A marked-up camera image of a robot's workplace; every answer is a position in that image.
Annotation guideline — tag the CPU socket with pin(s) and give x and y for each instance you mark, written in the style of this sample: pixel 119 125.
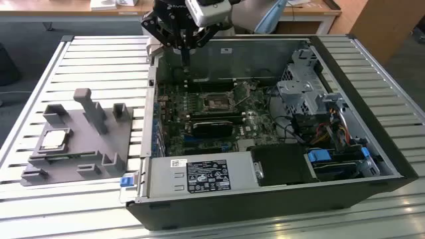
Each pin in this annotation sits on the CPU socket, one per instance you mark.
pixel 217 102

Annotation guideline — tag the silver finned heatsink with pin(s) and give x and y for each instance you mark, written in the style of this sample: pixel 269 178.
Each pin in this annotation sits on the silver finned heatsink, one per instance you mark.
pixel 248 144

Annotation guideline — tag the silver metal drive cage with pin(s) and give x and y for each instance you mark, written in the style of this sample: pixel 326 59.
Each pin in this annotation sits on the silver metal drive cage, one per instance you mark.
pixel 294 97

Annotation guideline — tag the silver CPU chip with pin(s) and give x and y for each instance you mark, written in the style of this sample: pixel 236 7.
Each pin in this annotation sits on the silver CPU chip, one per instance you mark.
pixel 55 139

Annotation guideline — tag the small blue plastic clip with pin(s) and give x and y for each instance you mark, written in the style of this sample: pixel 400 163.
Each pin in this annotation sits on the small blue plastic clip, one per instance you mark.
pixel 364 152

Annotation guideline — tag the green motherboard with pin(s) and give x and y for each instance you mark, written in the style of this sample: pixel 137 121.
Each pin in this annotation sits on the green motherboard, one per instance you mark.
pixel 263 124

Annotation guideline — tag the black PC case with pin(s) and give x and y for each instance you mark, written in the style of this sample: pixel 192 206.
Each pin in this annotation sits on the black PC case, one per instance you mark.
pixel 232 214

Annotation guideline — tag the wooden desk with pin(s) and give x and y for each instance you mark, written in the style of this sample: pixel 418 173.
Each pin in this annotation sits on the wooden desk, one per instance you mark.
pixel 72 7

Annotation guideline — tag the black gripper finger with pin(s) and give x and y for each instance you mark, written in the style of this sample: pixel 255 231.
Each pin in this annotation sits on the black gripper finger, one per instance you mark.
pixel 159 30
pixel 205 33

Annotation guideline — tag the wooden cabinet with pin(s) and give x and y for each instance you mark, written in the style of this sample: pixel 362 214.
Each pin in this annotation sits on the wooden cabinet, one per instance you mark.
pixel 381 30

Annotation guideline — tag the hard disk in blue carrier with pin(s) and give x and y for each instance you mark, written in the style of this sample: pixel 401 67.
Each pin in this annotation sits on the hard disk in blue carrier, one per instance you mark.
pixel 318 155

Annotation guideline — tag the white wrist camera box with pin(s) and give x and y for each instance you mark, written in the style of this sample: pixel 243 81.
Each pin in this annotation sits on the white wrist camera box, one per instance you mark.
pixel 212 15

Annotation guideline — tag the black plastic cover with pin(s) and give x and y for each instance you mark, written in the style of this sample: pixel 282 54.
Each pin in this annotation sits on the black plastic cover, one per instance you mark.
pixel 281 165

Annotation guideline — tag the white box with dark print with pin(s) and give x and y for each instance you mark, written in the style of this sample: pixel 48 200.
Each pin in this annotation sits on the white box with dark print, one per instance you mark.
pixel 131 3

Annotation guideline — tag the blue case latch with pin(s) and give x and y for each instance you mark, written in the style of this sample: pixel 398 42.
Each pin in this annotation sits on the blue case latch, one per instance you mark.
pixel 127 181

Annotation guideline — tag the plain white box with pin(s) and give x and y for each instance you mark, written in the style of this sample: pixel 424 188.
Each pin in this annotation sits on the plain white box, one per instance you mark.
pixel 103 5

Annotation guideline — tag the green RAM stick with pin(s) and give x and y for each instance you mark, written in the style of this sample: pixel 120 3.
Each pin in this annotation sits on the green RAM stick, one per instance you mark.
pixel 81 156
pixel 216 117

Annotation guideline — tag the graphics card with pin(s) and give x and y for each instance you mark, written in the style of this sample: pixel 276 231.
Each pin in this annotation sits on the graphics card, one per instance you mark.
pixel 212 129

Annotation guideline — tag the silver power supply unit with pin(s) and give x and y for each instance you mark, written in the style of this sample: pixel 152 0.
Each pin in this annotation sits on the silver power supply unit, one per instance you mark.
pixel 159 174

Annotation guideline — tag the white paper sheet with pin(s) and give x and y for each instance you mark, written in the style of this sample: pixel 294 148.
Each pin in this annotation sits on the white paper sheet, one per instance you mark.
pixel 297 2

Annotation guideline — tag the grey plastic parts rack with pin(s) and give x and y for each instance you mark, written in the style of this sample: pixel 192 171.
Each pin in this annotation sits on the grey plastic parts rack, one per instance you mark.
pixel 83 139

